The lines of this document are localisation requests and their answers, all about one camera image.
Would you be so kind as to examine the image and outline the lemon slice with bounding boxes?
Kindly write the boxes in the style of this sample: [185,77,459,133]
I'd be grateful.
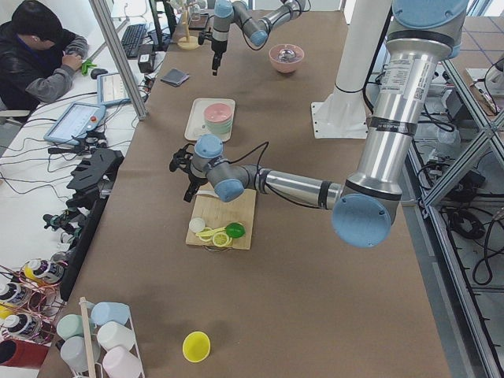
[197,234,213,243]
[212,232,232,248]

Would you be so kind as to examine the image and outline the black keyboard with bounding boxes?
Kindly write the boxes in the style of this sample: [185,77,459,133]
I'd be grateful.
[120,24,147,59]

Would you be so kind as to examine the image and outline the white ceramic spoon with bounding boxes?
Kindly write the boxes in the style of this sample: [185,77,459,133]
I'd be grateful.
[196,190,219,198]

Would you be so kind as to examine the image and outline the blue plastic cup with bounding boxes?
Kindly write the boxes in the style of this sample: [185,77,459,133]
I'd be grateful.
[91,302,130,326]

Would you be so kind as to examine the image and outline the computer mouse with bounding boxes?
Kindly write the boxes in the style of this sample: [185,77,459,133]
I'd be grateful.
[90,69,108,80]

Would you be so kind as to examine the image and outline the white plastic cup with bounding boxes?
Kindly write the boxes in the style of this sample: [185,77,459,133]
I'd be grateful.
[97,321,135,350]

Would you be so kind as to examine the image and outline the black stand device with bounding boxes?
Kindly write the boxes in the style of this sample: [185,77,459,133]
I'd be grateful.
[43,148,124,302]

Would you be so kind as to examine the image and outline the seated person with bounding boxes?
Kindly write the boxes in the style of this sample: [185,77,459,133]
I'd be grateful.
[1,1,88,111]

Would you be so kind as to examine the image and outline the grey folded cloth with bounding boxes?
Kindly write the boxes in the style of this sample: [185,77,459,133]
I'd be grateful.
[161,69,190,87]

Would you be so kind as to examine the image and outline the green toy clip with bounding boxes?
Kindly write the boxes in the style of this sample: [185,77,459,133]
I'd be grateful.
[80,59,97,76]

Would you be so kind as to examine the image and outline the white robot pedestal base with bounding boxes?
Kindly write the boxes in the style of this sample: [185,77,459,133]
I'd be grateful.
[312,0,392,139]

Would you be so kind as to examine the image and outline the wooden mug tree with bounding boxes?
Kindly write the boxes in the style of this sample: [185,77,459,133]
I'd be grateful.
[170,1,200,50]

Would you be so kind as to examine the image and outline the cream rabbit tray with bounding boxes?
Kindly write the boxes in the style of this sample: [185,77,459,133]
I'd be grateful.
[184,98,235,141]

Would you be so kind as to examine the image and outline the white cup rack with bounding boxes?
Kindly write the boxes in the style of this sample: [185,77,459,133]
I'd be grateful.
[79,297,146,377]

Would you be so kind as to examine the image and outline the copper wire basket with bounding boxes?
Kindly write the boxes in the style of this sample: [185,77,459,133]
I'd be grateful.
[1,266,65,346]

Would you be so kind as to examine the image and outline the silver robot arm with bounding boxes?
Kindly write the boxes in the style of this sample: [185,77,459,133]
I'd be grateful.
[169,1,467,248]
[198,0,309,76]

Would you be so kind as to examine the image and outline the green lime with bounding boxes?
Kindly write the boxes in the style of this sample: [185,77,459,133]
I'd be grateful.
[224,222,246,239]

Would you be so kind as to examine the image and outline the grey plastic cup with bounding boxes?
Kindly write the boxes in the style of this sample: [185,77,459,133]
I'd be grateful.
[60,335,88,372]

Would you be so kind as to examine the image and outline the wooden cutting board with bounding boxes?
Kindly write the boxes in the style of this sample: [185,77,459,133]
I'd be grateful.
[185,184,256,251]

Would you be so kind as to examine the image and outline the yellow plastic knife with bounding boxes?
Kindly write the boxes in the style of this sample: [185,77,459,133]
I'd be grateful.
[195,227,226,236]

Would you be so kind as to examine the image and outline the aluminium frame post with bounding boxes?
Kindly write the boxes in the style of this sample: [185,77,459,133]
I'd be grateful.
[89,0,147,121]

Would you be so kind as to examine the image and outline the small pink bowl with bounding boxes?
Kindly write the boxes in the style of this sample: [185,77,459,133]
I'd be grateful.
[203,102,233,124]

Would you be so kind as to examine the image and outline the yellow paint bottle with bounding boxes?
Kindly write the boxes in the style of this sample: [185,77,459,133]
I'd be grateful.
[24,259,65,285]

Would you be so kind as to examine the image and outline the blue teach pendant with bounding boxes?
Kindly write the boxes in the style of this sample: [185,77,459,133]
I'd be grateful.
[97,72,130,106]
[43,102,106,145]

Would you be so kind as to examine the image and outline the yellow plastic cup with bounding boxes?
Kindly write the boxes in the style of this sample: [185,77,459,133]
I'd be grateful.
[182,331,211,363]

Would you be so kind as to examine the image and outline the black power adapter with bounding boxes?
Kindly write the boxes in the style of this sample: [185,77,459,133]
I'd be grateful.
[137,44,156,73]

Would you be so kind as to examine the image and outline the pink plastic cup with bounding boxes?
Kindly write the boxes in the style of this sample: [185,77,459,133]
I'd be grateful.
[102,346,142,378]

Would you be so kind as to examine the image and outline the white steamed bun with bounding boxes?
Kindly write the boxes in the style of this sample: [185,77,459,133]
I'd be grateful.
[188,217,206,234]

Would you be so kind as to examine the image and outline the green plastic cup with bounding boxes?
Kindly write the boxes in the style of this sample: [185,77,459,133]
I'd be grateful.
[56,314,84,340]

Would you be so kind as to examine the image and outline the large pink bowl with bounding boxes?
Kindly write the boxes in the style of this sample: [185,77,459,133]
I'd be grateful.
[269,43,305,73]

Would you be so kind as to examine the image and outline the white paint bottle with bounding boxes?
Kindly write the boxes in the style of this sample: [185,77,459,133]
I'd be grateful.
[3,313,42,339]

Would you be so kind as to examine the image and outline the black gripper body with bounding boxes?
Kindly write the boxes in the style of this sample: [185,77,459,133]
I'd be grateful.
[169,143,208,189]
[198,28,228,59]

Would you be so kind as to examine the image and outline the green stacked bowls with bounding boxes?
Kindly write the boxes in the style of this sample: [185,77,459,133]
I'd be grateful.
[205,117,233,135]

